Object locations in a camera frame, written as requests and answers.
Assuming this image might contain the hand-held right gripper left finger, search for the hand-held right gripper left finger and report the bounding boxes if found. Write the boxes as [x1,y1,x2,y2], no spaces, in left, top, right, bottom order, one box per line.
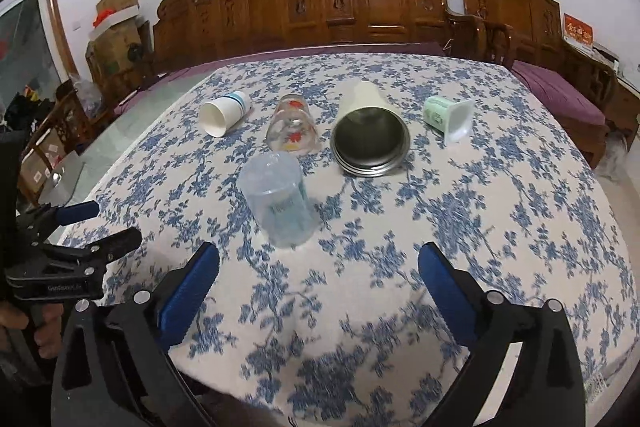
[50,241,221,427]

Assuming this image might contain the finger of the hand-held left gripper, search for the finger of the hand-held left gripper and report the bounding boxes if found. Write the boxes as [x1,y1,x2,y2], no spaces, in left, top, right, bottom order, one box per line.
[7,227,144,280]
[15,200,101,239]

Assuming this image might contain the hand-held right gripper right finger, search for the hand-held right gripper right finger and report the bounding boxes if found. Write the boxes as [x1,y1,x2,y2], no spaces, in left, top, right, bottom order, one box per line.
[417,242,587,427]

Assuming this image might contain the clear blue plastic cup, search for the clear blue plastic cup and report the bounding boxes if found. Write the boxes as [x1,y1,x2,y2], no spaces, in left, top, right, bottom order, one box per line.
[238,151,317,249]

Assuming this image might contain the white paper cup blue stripes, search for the white paper cup blue stripes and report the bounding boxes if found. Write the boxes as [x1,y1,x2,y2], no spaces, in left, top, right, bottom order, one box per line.
[200,90,252,138]

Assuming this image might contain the green white plastic cup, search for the green white plastic cup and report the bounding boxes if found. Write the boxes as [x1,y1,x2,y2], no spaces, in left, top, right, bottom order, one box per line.
[423,96,475,146]

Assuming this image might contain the cream cup steel inside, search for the cream cup steel inside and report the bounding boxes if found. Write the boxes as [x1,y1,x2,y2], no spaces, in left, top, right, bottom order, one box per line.
[330,80,410,178]

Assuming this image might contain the glass cup red flowers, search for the glass cup red flowers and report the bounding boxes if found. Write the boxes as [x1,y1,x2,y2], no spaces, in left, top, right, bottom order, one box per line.
[265,94,321,156]

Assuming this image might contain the person's left hand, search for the person's left hand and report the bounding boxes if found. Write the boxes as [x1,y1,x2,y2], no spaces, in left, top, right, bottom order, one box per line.
[0,299,65,360]

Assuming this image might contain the small wooden chair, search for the small wooden chair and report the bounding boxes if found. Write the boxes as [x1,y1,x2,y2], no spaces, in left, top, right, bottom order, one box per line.
[19,82,103,204]

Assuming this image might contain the blue floral tablecloth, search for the blue floral tablecloth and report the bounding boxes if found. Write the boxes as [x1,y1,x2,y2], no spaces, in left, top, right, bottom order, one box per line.
[57,54,639,427]

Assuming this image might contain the clear plastic bag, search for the clear plastic bag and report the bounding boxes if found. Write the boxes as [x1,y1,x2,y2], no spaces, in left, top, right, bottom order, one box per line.
[70,74,106,120]

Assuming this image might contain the purple bench cushion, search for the purple bench cushion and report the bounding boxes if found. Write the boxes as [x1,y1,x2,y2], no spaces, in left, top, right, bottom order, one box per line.
[112,41,447,118]

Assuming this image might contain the large cardboard box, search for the large cardboard box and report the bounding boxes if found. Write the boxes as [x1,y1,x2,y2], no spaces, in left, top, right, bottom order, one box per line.
[86,20,152,94]

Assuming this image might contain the purple armchair cushion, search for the purple armchair cushion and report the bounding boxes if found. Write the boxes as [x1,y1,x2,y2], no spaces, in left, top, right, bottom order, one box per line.
[510,60,607,126]

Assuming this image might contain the carved wooden armchair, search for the carved wooden armchair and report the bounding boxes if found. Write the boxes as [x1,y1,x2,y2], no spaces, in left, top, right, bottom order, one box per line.
[459,0,622,169]

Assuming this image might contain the carved wooden sofa bench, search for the carved wooden sofa bench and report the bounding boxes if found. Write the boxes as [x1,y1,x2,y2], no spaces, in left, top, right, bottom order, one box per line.
[150,0,493,78]

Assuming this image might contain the wooden door frame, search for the wooden door frame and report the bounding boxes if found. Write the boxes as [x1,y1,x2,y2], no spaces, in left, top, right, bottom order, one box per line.
[27,0,82,83]

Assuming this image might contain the red wall sign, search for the red wall sign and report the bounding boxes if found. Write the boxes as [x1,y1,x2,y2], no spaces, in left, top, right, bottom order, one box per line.
[563,12,595,44]

